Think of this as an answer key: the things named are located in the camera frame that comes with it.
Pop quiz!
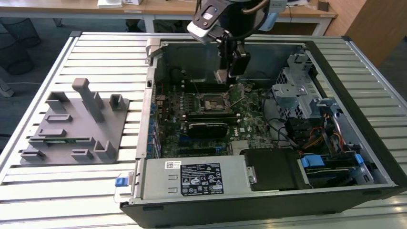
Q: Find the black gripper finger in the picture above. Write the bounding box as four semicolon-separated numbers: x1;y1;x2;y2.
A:
229;43;253;83
218;35;237;73

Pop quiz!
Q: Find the green RAM stick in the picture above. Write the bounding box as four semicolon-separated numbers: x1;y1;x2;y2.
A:
45;137;91;145
187;117;239;125

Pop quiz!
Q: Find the silver disk bay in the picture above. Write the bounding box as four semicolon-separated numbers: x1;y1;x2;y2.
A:
298;143;398;190

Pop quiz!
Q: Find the CPU socket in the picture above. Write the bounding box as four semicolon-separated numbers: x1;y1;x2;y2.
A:
197;92;231;114

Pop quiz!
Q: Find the wooden cabinet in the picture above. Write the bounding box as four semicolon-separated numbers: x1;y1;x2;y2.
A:
325;0;407;66

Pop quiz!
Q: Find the metal socket cover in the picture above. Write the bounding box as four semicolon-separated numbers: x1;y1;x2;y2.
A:
226;83;249;108

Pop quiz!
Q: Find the silver CPU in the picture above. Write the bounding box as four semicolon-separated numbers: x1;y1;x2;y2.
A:
214;69;231;84

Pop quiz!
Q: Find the black plastic shroud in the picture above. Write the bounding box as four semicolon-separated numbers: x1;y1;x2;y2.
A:
239;147;313;192

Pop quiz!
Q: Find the grey plastic parts rack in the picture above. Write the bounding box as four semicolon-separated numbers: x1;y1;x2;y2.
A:
19;78;133;166

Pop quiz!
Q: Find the orange wire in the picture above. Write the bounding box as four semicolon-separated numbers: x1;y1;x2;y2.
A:
335;132;347;150

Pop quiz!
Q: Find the black expansion slot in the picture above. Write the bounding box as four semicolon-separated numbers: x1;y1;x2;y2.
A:
177;147;218;157

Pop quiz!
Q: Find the metal locking lever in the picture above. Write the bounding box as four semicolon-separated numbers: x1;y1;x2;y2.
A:
229;95;247;108
190;75;202;96

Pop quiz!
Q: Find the black PC case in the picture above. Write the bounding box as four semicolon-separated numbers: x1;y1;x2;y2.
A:
119;35;405;229

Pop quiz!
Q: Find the green motherboard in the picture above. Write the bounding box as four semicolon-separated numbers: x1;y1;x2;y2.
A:
153;80;289;160

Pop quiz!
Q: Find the yellow wire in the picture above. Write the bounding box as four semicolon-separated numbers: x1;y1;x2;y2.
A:
302;139;323;150

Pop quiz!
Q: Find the silver drive cage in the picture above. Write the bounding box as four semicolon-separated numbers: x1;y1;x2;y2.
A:
270;53;323;120

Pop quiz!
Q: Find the hard disk in blue carrier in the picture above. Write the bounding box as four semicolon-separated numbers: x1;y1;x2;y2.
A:
301;154;363;188

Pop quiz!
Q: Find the black graphics card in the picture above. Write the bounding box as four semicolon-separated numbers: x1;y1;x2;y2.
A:
187;122;230;139

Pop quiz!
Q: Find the wooden desk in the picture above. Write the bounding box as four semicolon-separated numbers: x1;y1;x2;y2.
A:
0;0;339;36

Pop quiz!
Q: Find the silver chipset heatsink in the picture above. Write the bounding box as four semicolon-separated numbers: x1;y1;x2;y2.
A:
231;140;251;153

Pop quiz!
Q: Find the silver power supply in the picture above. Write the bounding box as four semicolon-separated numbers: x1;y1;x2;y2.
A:
139;156;253;200

